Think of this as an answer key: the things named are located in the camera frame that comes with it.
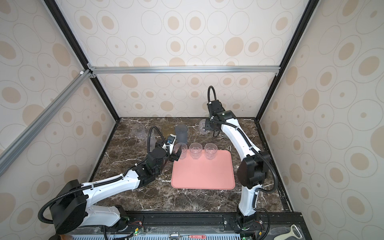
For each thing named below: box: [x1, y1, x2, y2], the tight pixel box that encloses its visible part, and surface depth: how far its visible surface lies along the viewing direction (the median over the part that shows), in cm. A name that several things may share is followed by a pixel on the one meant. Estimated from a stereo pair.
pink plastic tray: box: [171, 150, 235, 190], surface depth 92 cm
